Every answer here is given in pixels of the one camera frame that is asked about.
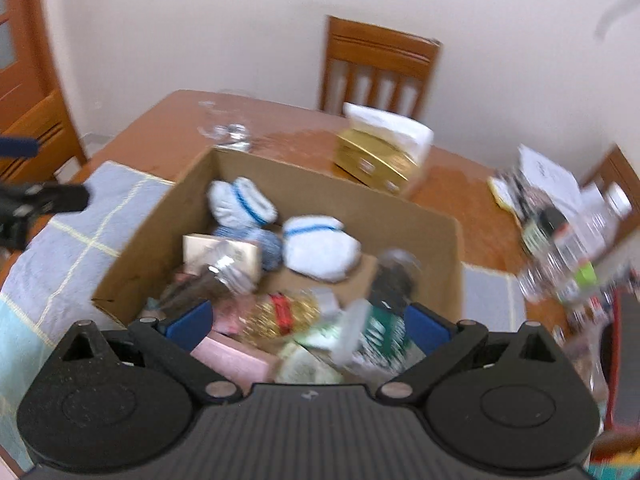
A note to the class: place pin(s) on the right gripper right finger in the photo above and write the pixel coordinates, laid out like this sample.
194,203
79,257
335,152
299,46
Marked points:
448,348

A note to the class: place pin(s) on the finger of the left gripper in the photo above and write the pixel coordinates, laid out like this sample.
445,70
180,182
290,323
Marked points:
18,147
23,204

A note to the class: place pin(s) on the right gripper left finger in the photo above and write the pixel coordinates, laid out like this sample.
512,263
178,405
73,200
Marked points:
169,343

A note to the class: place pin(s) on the pink rectangular box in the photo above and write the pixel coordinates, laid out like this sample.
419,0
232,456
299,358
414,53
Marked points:
243,364

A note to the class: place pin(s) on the clear jar dark contents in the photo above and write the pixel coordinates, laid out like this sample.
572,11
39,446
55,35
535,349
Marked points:
396,279

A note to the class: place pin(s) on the cream patterned box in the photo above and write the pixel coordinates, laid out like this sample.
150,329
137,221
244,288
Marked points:
199,250

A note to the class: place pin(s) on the jar with gold ornaments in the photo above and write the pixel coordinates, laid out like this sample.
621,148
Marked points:
277,316

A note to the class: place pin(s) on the white blue-striped sock ball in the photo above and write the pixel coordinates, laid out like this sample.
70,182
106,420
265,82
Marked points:
318,247

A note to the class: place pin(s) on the clear plastic jar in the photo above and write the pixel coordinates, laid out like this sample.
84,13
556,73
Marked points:
223,278

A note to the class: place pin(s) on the green white tissue pack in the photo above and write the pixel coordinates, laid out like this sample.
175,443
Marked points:
298,366

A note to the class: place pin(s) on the blue grey sock roll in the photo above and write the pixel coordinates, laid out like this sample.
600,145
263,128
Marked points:
269,243

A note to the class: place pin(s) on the wooden chair left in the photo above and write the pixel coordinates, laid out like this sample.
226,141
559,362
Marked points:
49,124

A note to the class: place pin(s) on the clear water bottle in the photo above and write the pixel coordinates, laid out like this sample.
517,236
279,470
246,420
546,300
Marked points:
585,238

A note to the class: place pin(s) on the dark lidded small jar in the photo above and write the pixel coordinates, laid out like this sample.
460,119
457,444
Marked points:
539,230

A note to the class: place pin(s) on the large clear storage jar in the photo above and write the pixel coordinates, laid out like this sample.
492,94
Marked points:
582,344

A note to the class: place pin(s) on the green cap small bottle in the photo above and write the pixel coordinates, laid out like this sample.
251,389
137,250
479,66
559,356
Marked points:
584,279

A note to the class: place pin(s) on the red brown jar lid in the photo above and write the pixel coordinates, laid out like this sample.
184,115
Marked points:
623,380

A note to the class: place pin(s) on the stack of white papers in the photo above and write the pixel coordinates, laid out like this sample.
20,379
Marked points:
535,182

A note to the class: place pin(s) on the gold tissue box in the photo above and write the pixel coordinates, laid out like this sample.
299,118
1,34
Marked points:
383,150

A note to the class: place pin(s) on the clear glass cup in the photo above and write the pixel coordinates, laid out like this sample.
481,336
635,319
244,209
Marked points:
224,123

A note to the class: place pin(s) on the wooden chair at back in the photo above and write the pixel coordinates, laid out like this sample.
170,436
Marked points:
394,62

